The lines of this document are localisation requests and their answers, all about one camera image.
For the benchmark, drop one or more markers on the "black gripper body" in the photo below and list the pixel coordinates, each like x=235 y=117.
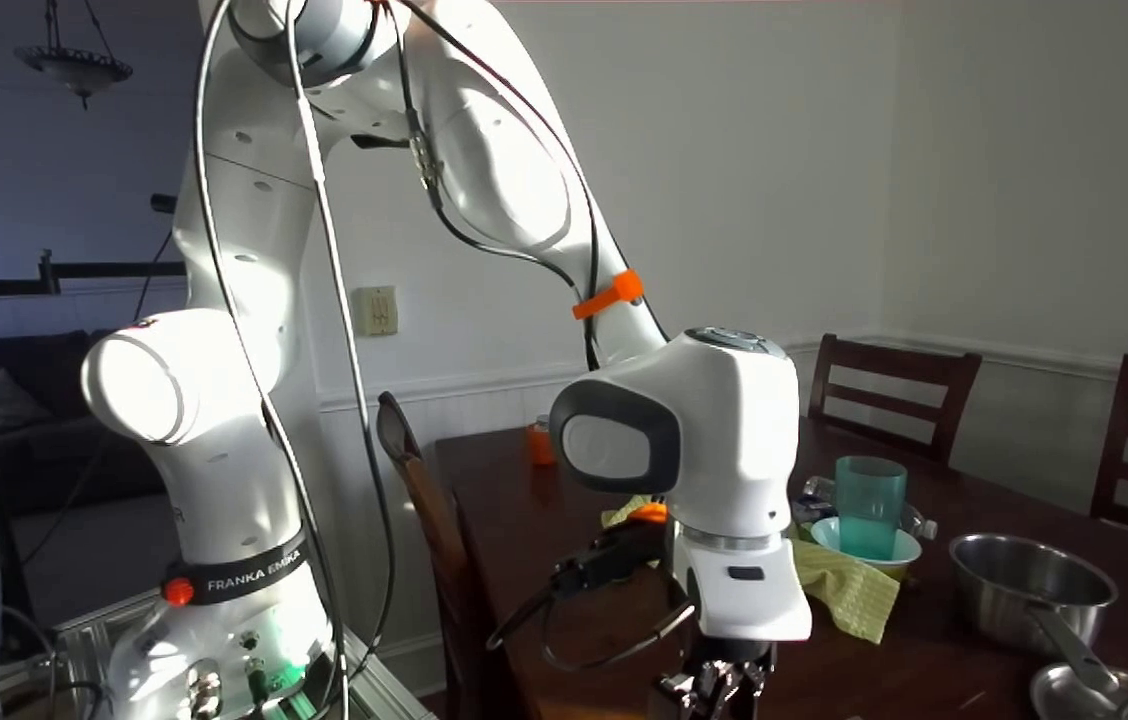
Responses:
x=716 y=681

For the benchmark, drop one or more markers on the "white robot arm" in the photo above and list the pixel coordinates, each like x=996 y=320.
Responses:
x=706 y=416

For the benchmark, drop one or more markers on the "yellow-green cloth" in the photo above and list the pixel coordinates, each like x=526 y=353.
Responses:
x=853 y=594

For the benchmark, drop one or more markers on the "light blue bowl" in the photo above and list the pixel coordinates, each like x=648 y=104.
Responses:
x=871 y=541

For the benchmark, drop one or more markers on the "teal plastic cup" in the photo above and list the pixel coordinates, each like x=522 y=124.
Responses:
x=871 y=488

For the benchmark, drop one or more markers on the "dark wooden chair back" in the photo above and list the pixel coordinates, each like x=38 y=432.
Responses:
x=892 y=392

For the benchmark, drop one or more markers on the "orange bottle with white cap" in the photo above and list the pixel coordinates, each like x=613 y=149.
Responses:
x=540 y=450

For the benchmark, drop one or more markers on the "stainless steel pot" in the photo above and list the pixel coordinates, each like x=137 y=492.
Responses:
x=1032 y=596

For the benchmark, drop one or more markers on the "steel pan lid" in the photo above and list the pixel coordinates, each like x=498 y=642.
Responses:
x=1061 y=694

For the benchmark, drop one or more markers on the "ceiling chandelier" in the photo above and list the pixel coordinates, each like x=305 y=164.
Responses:
x=77 y=71

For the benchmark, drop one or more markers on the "white wall switch plate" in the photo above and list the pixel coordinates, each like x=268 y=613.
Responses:
x=373 y=310

